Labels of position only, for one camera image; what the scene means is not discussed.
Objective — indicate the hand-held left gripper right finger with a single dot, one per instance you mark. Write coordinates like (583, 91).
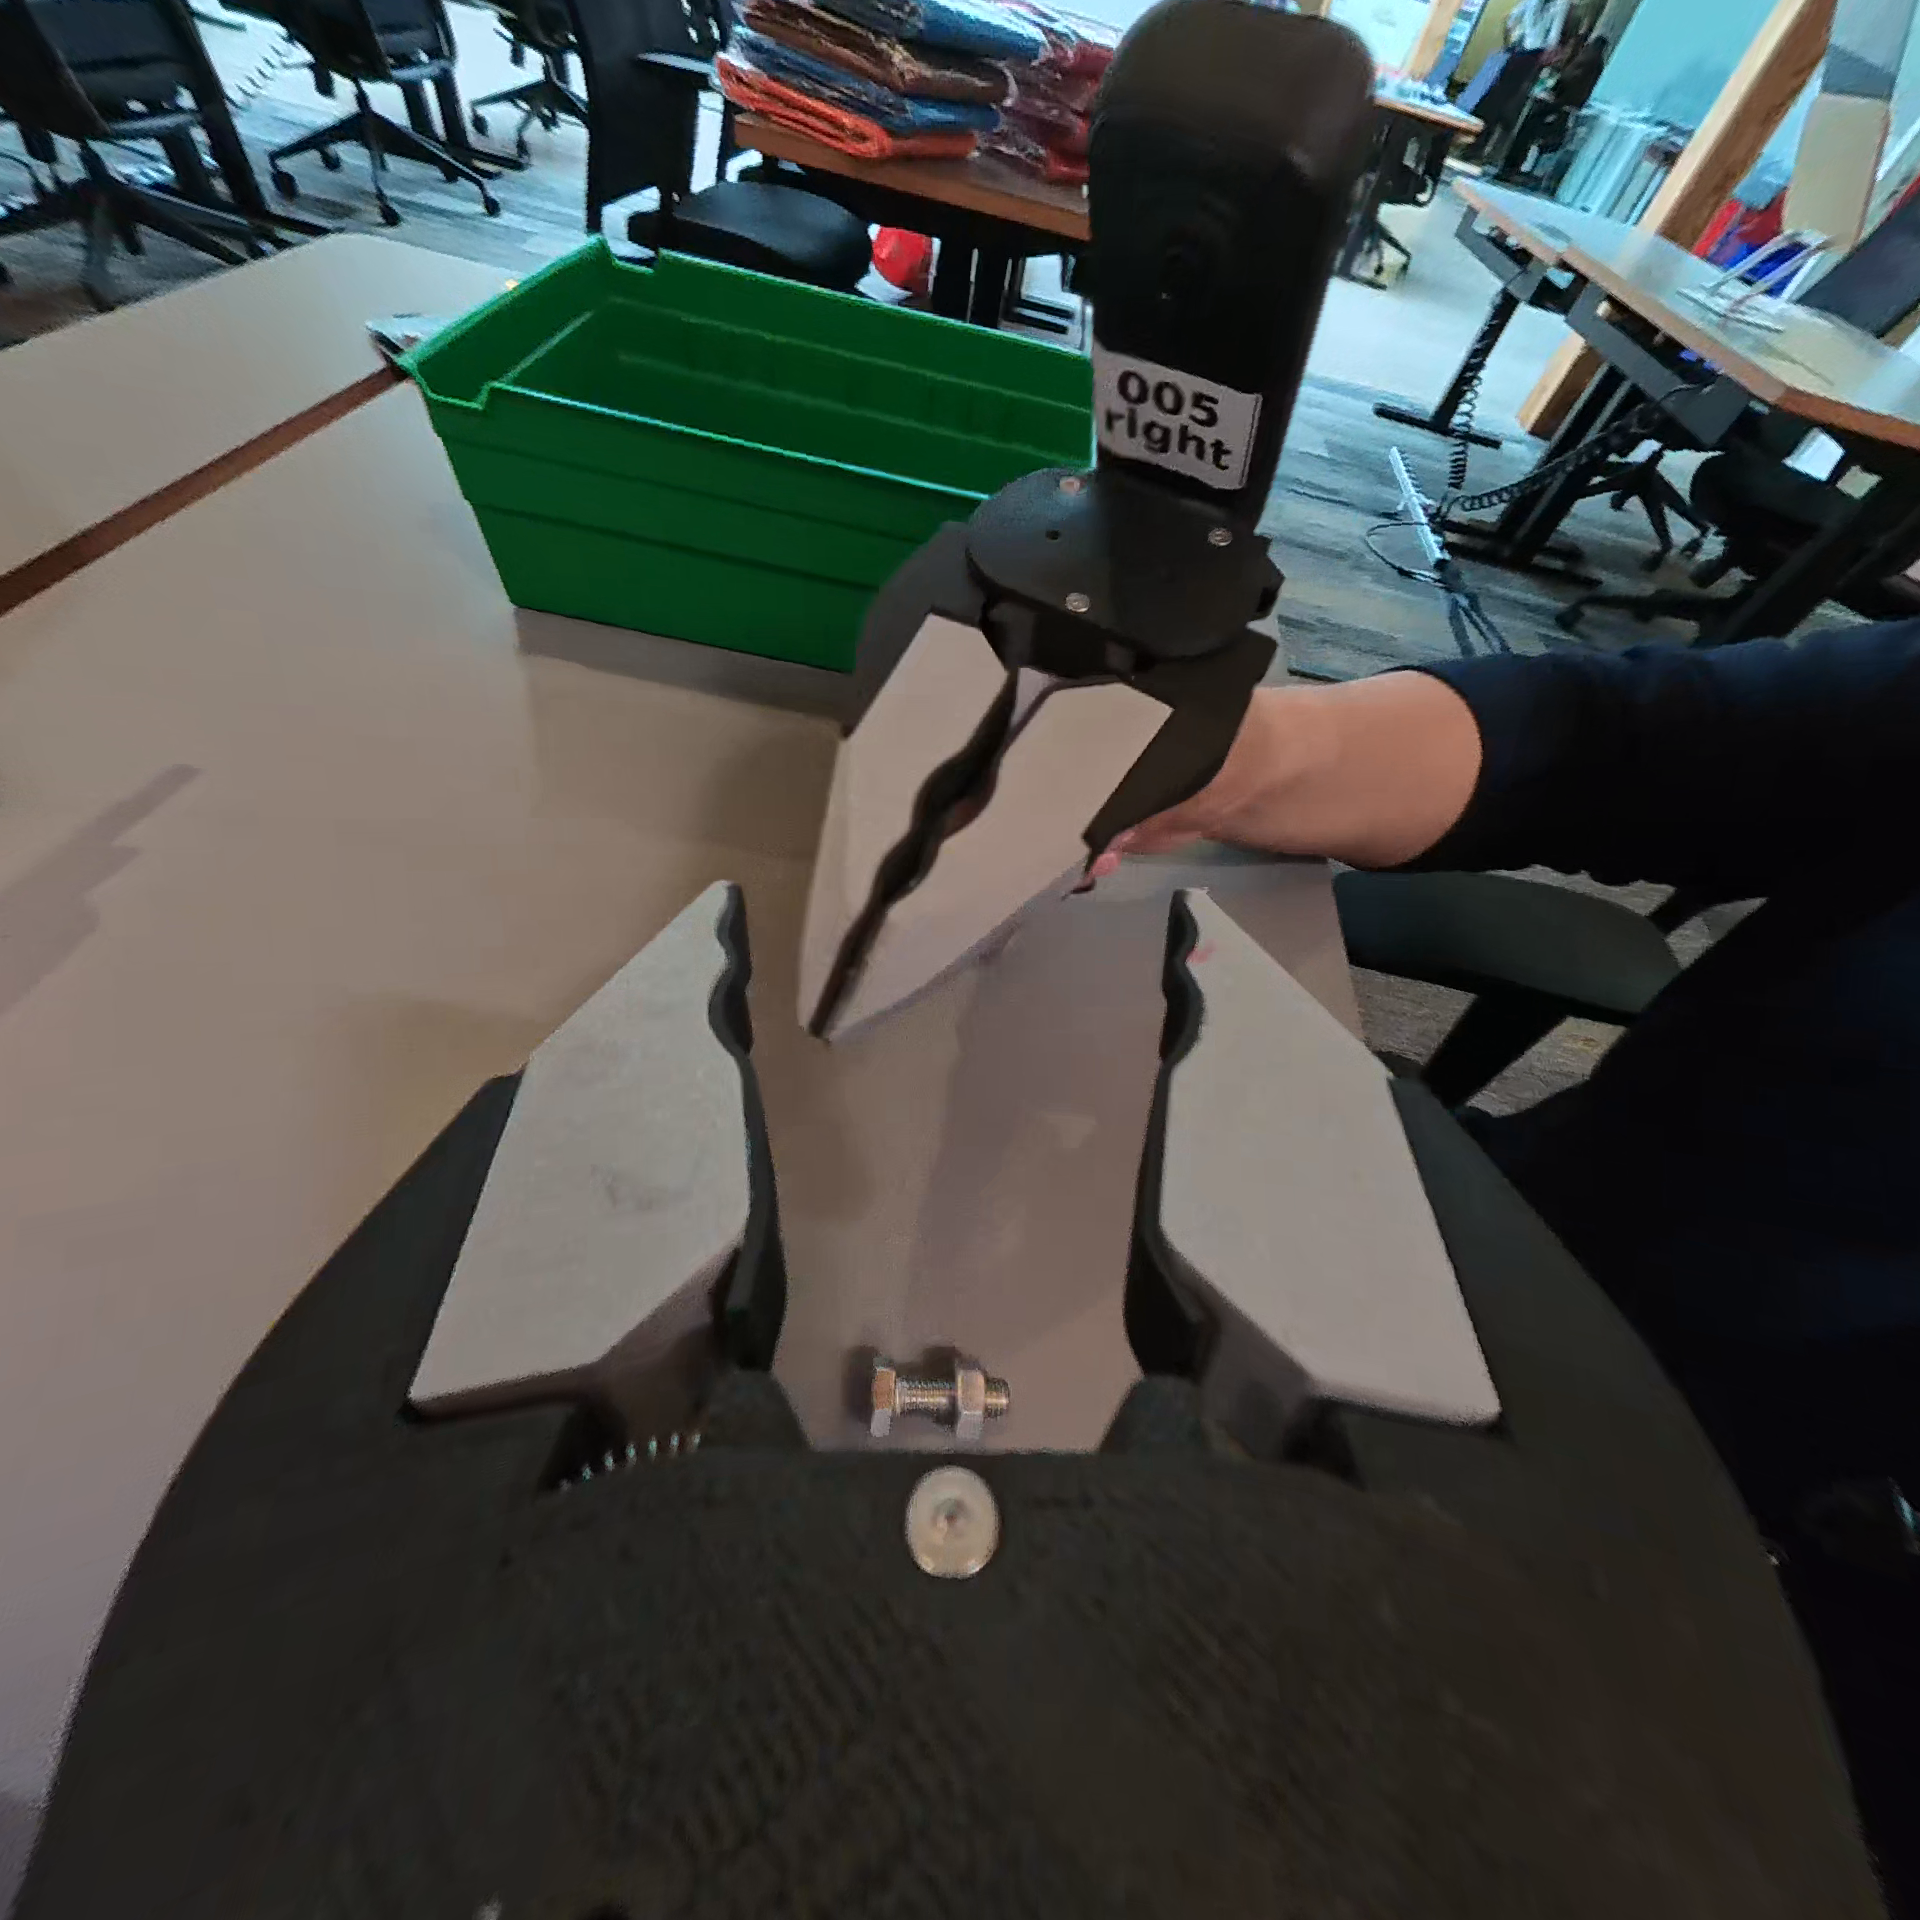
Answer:
(1303, 1200)

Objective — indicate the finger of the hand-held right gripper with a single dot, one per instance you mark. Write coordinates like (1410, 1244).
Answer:
(1021, 840)
(900, 734)

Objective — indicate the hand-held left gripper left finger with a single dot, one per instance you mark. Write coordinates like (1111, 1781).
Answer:
(614, 1200)

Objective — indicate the green plastic bin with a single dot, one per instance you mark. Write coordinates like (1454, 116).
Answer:
(721, 496)

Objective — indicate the silver hex bolt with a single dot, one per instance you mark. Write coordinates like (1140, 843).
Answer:
(907, 1398)

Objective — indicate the silver hex nut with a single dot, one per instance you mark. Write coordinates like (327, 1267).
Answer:
(983, 1406)

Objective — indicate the person's right forearm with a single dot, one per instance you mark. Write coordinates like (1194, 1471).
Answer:
(1680, 750)

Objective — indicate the person's right hand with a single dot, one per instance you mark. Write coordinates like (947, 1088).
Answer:
(1336, 773)

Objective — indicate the black office chair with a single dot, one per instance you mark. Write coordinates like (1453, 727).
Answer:
(376, 90)
(764, 231)
(1501, 943)
(113, 103)

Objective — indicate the stack of folded colourful cloths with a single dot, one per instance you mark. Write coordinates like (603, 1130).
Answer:
(914, 74)

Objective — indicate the white power strip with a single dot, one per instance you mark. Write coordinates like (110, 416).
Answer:
(1417, 504)

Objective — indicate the clear plastic bag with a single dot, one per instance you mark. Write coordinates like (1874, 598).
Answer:
(397, 333)

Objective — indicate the wooden support post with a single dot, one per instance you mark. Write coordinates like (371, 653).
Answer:
(1724, 134)

